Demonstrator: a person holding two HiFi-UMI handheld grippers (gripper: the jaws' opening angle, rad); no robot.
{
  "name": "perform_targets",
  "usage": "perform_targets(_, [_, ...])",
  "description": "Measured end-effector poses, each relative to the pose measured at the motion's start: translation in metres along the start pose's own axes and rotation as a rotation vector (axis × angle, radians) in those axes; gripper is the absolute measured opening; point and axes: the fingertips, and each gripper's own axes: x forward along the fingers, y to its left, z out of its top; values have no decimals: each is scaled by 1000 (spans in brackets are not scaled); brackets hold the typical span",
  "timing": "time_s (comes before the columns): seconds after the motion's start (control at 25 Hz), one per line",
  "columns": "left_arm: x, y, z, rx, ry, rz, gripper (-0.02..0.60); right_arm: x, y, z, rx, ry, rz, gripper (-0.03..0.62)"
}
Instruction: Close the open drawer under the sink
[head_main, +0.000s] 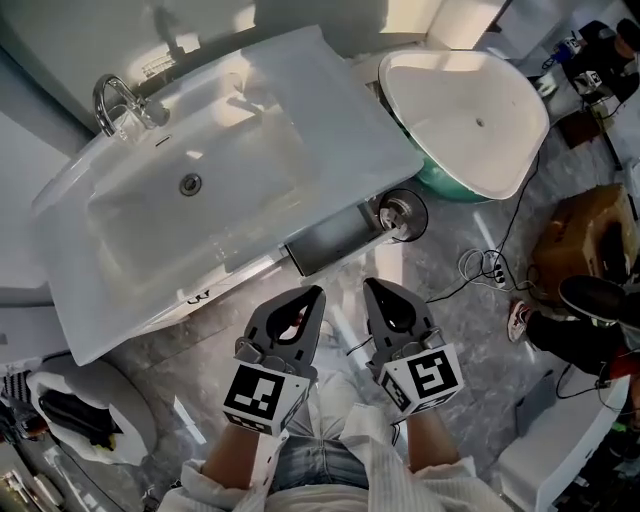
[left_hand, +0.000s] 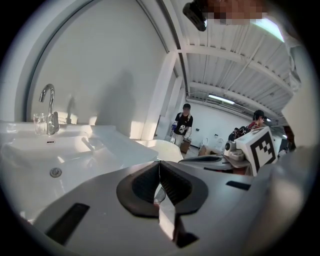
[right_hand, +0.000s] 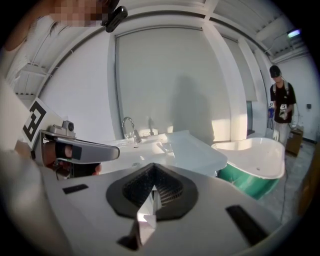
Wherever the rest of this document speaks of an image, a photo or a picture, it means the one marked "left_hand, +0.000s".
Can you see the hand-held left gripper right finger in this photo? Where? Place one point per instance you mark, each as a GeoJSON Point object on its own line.
{"type": "Point", "coordinates": [215, 212]}

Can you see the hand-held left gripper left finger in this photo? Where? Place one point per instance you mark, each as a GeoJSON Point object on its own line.
{"type": "Point", "coordinates": [100, 212]}

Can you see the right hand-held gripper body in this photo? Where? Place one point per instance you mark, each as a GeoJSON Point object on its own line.
{"type": "Point", "coordinates": [250, 150]}

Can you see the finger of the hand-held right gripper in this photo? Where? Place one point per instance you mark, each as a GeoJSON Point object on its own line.
{"type": "Point", "coordinates": [220, 165]}
{"type": "Point", "coordinates": [205, 158]}

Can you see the large cardboard box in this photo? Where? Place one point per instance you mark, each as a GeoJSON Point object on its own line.
{"type": "Point", "coordinates": [205, 150]}

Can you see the small cardboard box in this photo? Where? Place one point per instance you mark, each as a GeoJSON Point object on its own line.
{"type": "Point", "coordinates": [186, 146]}

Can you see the round metal-rimmed dish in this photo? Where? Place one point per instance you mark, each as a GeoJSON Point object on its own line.
{"type": "Point", "coordinates": [160, 197]}

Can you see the long ceiling light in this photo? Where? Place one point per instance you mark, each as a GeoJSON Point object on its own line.
{"type": "Point", "coordinates": [221, 99]}
{"type": "Point", "coordinates": [268, 28]}

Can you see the chrome sink drain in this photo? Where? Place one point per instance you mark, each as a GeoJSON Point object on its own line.
{"type": "Point", "coordinates": [55, 172]}

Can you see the white ceramic sink basin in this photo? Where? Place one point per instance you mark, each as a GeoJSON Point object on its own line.
{"type": "Point", "coordinates": [75, 155]}

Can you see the person's white striped shirt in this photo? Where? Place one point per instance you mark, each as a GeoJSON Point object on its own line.
{"type": "Point", "coordinates": [296, 65]}

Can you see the chrome faucet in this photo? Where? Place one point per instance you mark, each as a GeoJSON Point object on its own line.
{"type": "Point", "coordinates": [51, 120]}

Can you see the clear drinking glass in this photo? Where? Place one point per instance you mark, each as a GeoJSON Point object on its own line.
{"type": "Point", "coordinates": [40, 125]}

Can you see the person's head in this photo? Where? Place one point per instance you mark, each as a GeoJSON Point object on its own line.
{"type": "Point", "coordinates": [237, 11]}

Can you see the black head-worn camera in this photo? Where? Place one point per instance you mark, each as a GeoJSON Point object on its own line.
{"type": "Point", "coordinates": [195, 15]}

